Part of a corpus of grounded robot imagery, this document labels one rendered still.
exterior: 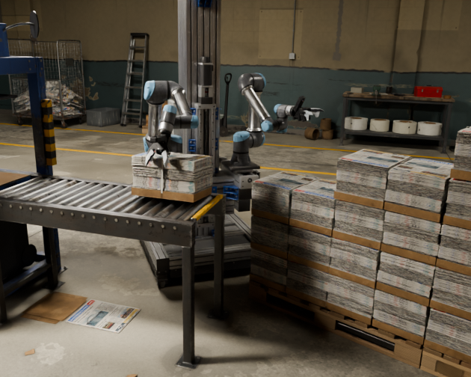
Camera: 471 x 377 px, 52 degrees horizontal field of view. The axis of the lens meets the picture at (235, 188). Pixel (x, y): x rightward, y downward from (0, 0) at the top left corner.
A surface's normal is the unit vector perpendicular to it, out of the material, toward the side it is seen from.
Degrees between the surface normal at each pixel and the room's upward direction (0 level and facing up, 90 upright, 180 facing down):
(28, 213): 90
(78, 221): 90
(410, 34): 90
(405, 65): 90
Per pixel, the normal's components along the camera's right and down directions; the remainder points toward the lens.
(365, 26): -0.29, 0.26
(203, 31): 0.33, 0.27
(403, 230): -0.62, 0.20
